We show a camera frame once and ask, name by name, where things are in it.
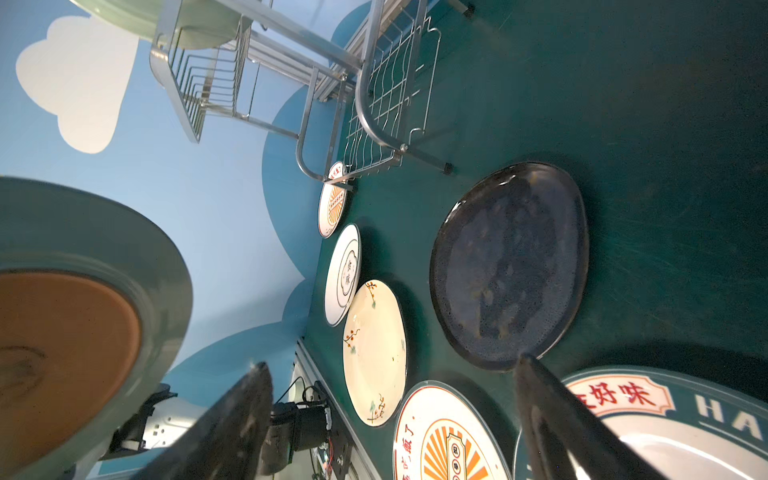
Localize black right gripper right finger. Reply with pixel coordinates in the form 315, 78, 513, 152
515, 354, 663, 479

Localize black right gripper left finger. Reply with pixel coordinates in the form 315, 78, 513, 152
133, 362, 273, 479

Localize large pale green plate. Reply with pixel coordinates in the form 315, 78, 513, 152
1, 177, 193, 479

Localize small pale green plate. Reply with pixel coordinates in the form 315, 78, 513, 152
73, 0, 241, 50

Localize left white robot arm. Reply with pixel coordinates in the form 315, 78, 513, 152
100, 384, 329, 476

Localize orange sunburst plate by rack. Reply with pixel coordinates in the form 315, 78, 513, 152
318, 184, 347, 238

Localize steel two-tier dish rack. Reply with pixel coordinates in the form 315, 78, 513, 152
150, 1, 453, 189

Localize green rim Hao Wei plate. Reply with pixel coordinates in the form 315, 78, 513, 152
512, 365, 768, 480

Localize orange sunburst plate front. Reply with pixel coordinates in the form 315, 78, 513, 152
392, 381, 513, 480

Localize cream floral plate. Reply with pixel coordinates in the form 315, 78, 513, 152
343, 280, 408, 427

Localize white plate with black motif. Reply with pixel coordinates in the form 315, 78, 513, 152
324, 224, 361, 327

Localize dark blue speckled plate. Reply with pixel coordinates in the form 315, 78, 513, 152
429, 162, 589, 372

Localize aluminium back frame rail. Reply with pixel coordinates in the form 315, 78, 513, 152
249, 1, 418, 102

